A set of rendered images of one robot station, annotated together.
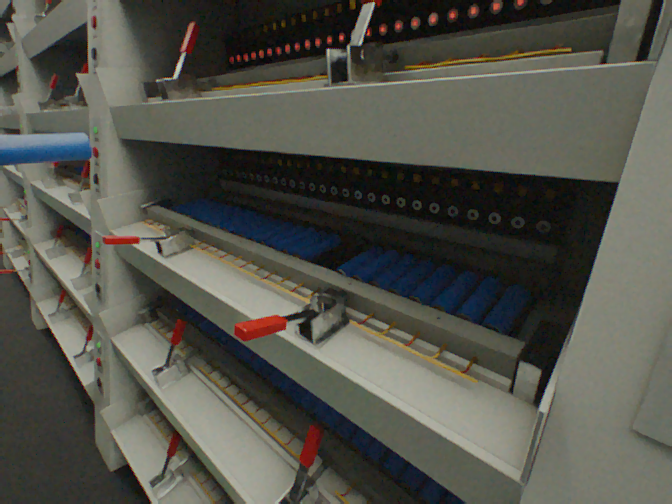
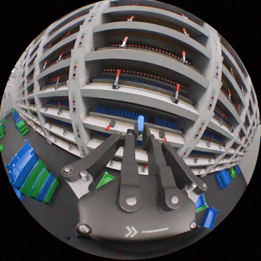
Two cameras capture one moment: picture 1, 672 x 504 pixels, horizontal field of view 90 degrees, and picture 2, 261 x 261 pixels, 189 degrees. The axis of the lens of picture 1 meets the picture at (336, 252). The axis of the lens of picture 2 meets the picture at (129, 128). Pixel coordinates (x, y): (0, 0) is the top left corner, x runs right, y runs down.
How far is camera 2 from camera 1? 37 cm
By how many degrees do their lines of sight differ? 39
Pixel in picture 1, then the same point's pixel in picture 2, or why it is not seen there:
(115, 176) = (81, 107)
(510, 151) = (191, 117)
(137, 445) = not seen: hidden behind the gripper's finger
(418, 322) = (173, 131)
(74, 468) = not seen: hidden behind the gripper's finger
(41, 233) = (43, 123)
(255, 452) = (139, 154)
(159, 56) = (89, 71)
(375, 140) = (179, 112)
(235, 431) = not seen: hidden behind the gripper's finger
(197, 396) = (120, 151)
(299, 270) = (153, 126)
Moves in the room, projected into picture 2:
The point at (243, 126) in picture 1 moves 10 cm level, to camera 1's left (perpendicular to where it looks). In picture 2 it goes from (151, 102) to (130, 101)
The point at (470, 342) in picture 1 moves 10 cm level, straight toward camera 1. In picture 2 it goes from (178, 132) to (188, 144)
